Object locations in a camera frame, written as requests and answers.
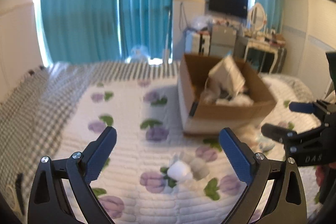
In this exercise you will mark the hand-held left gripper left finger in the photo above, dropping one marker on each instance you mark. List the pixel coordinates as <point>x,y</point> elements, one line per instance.
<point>101,153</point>

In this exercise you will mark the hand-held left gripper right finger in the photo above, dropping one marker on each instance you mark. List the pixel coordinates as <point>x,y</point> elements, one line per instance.
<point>236,154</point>

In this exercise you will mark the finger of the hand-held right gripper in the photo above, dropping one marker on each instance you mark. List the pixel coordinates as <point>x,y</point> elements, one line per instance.
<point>274,130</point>
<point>302,107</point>

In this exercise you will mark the grey sock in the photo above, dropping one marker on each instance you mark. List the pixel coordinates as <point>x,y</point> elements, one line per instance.
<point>199,167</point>

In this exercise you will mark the brown cardboard box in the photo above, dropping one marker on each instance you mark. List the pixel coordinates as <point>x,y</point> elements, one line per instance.
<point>228,113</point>

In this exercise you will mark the white sock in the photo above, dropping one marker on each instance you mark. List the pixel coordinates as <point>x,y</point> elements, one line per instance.
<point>178,171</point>

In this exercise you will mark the pile of white soft cloths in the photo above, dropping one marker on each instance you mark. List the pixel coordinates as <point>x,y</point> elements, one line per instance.
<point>236,101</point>

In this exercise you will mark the person's right hand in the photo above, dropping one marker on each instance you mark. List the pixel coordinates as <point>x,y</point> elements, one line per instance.
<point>320,174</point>

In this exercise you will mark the floral white quilt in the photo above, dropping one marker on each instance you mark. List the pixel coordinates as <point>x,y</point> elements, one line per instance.
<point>147,108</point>

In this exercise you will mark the white wardrobe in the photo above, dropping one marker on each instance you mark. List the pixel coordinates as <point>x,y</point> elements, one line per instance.
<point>307,37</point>

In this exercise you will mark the white paper bag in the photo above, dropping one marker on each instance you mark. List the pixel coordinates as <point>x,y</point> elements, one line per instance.
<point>227,74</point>

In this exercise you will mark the white dressing table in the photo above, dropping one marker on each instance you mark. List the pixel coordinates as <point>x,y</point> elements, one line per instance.
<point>262,44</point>

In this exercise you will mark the grey checked bedsheet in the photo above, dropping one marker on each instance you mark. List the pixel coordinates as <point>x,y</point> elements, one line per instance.
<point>39,106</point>

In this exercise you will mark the oval white mirror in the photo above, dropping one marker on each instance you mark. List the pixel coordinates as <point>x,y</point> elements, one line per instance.
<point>257,15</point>

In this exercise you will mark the grey cabinet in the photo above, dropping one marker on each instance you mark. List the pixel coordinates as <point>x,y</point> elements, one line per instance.
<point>223,39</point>

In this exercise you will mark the white low cabinet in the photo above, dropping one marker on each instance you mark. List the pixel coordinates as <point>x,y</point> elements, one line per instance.
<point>195,43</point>

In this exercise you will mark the clear plastic bag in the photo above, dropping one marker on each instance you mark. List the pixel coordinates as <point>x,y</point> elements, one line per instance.
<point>200,22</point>

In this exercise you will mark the metal pole stand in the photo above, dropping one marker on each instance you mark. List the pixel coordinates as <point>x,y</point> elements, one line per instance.
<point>168,29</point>

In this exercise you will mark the wide teal curtain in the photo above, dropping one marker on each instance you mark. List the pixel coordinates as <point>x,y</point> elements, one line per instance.
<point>78,8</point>

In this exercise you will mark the black wall television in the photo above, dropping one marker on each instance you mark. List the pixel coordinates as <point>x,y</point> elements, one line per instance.
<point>227,3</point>

